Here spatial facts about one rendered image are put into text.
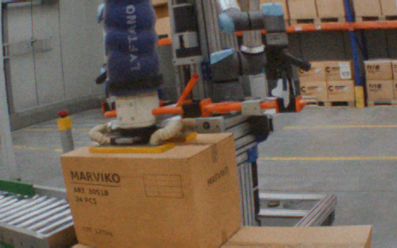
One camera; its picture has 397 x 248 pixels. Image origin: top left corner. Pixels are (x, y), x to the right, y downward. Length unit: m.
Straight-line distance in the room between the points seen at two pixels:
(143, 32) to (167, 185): 0.57
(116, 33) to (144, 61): 0.16
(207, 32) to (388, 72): 6.44
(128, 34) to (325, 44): 8.69
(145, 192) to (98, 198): 0.23
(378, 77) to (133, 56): 7.14
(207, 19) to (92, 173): 1.00
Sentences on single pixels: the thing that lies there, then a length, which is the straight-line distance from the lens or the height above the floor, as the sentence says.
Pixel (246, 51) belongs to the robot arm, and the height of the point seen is 1.26.
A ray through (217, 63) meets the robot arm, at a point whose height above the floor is 1.21.
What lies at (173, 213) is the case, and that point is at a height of 0.74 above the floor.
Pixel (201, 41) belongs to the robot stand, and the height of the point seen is 1.32.
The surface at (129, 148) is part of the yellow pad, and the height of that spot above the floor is 0.96.
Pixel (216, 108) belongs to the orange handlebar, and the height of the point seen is 1.07.
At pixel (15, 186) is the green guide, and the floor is 0.61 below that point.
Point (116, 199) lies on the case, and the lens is 1.82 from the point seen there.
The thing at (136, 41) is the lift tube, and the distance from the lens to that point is 1.80.
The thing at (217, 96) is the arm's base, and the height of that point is 1.07.
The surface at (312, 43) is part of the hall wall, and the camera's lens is 10.42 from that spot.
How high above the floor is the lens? 1.29
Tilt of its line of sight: 9 degrees down
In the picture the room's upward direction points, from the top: 7 degrees counter-clockwise
